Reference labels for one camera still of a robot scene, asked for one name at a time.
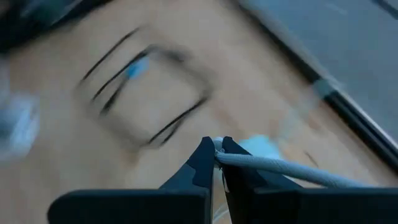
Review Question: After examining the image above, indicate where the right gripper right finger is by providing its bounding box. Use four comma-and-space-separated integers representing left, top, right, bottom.
221, 136, 398, 224

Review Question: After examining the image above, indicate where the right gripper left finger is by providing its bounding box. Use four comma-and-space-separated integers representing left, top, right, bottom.
47, 136, 216, 224

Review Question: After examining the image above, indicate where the blue cable tie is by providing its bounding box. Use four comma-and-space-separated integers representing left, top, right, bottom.
126, 55, 150, 80

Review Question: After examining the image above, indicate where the white braided USB cable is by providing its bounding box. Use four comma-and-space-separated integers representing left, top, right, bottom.
212, 136, 374, 189

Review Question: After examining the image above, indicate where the green white cube power strip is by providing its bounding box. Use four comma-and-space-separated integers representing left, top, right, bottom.
238, 134, 284, 161

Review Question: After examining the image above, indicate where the black aluminium table frame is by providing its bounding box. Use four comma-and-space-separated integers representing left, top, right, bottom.
239, 0, 398, 172

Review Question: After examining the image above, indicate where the black USB cable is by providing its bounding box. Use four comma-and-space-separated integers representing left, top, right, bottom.
74, 26, 215, 150

